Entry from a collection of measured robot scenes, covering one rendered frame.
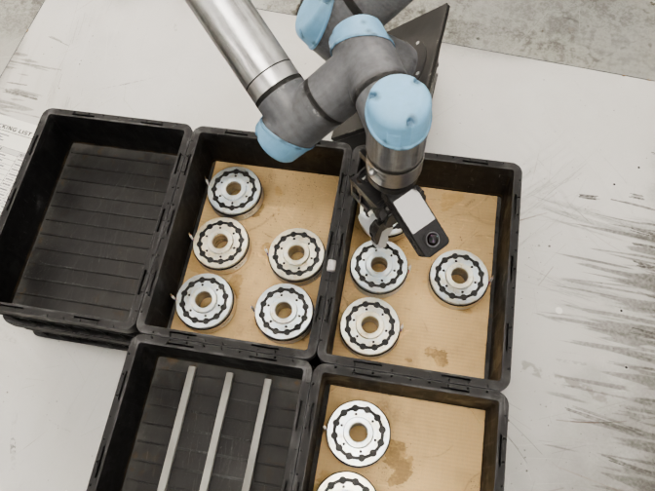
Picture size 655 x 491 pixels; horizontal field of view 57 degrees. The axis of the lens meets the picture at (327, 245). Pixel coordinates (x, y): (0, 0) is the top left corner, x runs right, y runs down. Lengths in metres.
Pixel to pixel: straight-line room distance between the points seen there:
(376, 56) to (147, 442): 0.72
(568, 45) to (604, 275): 1.40
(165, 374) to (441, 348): 0.48
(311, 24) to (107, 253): 0.57
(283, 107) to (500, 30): 1.82
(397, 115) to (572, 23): 2.00
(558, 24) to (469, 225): 1.58
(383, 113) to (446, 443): 0.58
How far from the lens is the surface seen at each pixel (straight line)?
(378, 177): 0.79
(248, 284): 1.11
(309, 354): 0.96
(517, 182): 1.10
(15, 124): 1.63
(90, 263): 1.22
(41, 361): 1.35
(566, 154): 1.43
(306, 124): 0.80
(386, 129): 0.69
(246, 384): 1.07
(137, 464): 1.10
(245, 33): 0.84
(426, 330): 1.08
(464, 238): 1.14
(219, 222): 1.14
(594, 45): 2.60
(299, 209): 1.16
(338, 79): 0.78
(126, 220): 1.23
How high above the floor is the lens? 1.87
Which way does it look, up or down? 67 degrees down
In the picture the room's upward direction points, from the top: 8 degrees counter-clockwise
